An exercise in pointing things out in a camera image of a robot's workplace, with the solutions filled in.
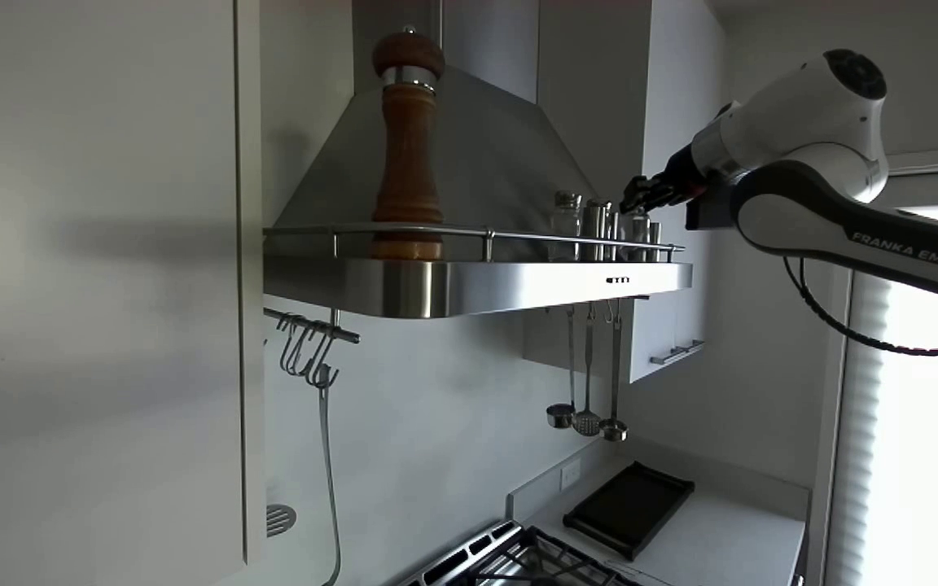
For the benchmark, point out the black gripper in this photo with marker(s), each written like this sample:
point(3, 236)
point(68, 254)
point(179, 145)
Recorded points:
point(681, 176)

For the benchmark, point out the small metal-top shaker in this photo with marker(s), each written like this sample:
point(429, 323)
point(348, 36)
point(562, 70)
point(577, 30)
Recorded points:
point(602, 219)
point(630, 230)
point(652, 236)
point(569, 215)

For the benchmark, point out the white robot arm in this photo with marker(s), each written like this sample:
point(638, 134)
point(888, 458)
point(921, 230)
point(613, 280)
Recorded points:
point(815, 117)

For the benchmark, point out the stainless steel range hood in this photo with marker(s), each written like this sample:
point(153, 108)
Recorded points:
point(491, 163)

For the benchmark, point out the stainless steel gas range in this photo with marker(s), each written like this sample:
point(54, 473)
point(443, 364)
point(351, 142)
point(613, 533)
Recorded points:
point(523, 558)

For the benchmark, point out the hanging steel ladle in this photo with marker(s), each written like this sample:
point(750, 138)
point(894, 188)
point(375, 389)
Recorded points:
point(562, 416)
point(613, 432)
point(587, 422)

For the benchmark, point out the brown wooden pepper mill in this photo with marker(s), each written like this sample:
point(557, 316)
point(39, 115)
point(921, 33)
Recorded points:
point(409, 163)

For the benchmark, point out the black rectangular tray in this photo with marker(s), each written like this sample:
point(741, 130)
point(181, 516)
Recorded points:
point(630, 509)

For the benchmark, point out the white window blind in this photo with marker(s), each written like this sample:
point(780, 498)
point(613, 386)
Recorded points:
point(858, 435)

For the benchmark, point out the metal hook rack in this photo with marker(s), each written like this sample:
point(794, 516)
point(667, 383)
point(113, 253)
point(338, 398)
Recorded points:
point(312, 330)

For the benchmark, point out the white upper cabinet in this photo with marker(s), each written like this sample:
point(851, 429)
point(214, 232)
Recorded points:
point(91, 270)

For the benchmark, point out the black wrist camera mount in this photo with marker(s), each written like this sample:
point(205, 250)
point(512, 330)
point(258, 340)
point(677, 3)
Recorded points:
point(713, 208)

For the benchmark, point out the white wall outlet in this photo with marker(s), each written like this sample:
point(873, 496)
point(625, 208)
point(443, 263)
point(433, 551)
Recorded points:
point(573, 476)

